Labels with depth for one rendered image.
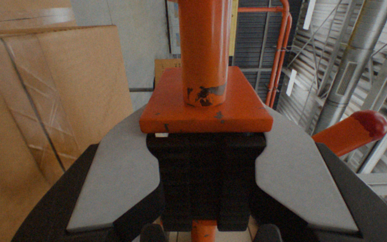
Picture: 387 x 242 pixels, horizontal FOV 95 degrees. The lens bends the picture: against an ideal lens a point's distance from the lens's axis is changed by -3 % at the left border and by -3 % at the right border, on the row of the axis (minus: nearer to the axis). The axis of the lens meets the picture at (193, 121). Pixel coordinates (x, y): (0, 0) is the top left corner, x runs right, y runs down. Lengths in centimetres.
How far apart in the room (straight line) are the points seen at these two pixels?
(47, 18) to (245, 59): 1080
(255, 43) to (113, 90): 1100
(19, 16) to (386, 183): 263
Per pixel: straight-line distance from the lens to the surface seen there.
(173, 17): 747
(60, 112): 20
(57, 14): 96
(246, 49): 1116
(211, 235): 18
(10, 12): 79
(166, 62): 208
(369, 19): 589
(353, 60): 602
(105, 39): 30
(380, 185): 239
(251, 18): 1096
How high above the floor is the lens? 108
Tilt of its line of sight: 1 degrees down
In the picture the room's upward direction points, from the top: 89 degrees clockwise
